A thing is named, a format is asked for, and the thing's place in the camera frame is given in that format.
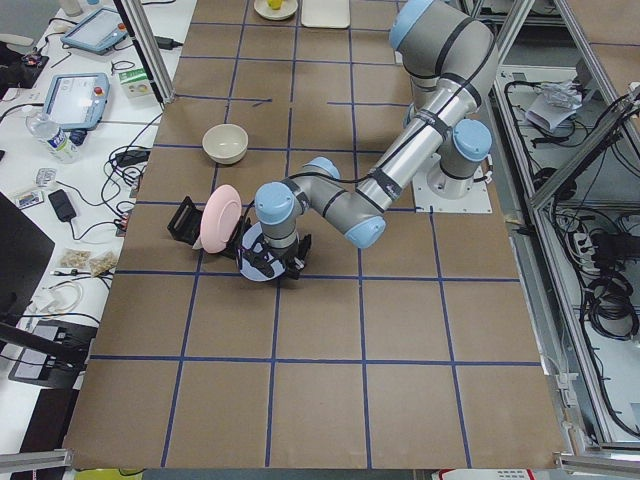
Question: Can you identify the white rectangular tray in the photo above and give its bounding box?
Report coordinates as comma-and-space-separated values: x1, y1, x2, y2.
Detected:
301, 0, 351, 29

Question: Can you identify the aluminium frame post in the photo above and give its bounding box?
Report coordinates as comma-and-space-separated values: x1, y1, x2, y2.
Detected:
113, 0, 175, 105

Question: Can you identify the black power adapter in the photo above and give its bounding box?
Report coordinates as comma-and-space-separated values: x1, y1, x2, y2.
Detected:
154, 36, 183, 50

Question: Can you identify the green white carton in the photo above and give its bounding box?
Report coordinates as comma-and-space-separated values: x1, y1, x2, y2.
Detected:
118, 68, 153, 98

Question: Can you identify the blue plate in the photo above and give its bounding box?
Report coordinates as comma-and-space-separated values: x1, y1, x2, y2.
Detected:
239, 223, 285, 282

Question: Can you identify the black dish rack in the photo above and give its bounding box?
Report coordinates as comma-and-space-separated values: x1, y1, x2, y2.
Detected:
166, 195, 313, 281

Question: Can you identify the pink plate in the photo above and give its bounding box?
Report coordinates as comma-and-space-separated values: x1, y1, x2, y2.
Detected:
199, 185, 242, 254

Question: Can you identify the cream round plate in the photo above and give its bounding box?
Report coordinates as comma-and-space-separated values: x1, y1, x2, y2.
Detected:
253, 0, 298, 21

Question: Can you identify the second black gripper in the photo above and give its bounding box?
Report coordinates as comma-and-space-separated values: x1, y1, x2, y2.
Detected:
270, 239, 306, 280

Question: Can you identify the clear water bottle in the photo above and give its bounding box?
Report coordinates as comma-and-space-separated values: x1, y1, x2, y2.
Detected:
26, 111, 78, 164

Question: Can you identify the upper blue teach pendant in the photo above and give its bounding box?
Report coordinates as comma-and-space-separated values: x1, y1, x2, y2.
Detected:
43, 73, 110, 130

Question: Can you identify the cream bowl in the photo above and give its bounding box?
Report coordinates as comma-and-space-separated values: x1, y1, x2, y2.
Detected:
202, 124, 249, 165

